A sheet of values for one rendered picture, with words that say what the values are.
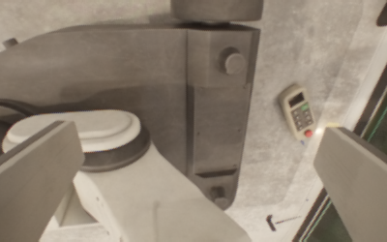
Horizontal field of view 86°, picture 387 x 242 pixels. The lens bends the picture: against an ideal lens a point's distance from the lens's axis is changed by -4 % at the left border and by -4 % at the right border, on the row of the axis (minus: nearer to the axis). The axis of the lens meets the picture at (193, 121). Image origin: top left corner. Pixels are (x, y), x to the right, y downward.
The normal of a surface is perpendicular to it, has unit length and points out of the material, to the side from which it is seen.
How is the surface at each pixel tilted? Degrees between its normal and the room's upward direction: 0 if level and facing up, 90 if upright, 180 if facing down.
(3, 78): 0
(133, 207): 90
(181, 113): 0
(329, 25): 0
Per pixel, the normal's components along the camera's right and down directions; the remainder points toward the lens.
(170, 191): 0.01, -0.88
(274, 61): 0.18, 0.48
